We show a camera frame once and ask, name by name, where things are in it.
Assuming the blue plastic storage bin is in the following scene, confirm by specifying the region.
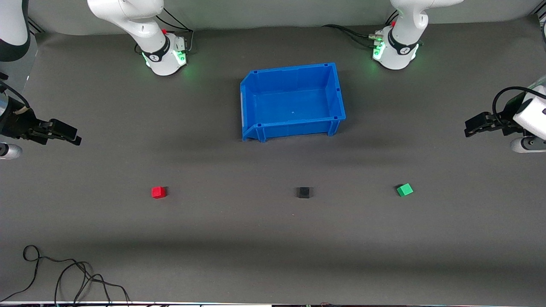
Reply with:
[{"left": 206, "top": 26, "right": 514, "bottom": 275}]
[{"left": 240, "top": 62, "right": 346, "bottom": 143}]

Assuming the dark grey table mat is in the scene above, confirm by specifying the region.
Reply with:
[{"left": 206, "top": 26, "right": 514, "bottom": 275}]
[{"left": 0, "top": 17, "right": 546, "bottom": 305}]

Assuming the black right arm wrist cable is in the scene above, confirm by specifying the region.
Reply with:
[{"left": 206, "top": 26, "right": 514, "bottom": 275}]
[{"left": 0, "top": 80, "right": 31, "bottom": 112}]

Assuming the black arm wrist cable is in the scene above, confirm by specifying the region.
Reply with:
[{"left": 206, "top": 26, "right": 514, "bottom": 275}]
[
  {"left": 0, "top": 80, "right": 31, "bottom": 112},
  {"left": 492, "top": 86, "right": 546, "bottom": 125}
]

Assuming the black left arm wrist cable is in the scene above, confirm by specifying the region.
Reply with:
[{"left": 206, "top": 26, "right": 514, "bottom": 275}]
[{"left": 492, "top": 86, "right": 546, "bottom": 125}]

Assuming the thin black loose cable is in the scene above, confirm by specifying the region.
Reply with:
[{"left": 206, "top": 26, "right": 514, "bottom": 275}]
[{"left": 0, "top": 245, "right": 131, "bottom": 306}]

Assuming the black right arm base cable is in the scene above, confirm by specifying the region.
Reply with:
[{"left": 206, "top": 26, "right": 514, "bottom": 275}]
[{"left": 134, "top": 8, "right": 195, "bottom": 55}]

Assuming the black arm base cable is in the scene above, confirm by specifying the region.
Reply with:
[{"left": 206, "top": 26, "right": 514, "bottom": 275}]
[
  {"left": 134, "top": 8, "right": 195, "bottom": 55},
  {"left": 322, "top": 10, "right": 400, "bottom": 49}
]

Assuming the black left arm base cable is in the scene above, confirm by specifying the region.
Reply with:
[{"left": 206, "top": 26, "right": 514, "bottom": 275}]
[{"left": 322, "top": 10, "right": 400, "bottom": 49}]

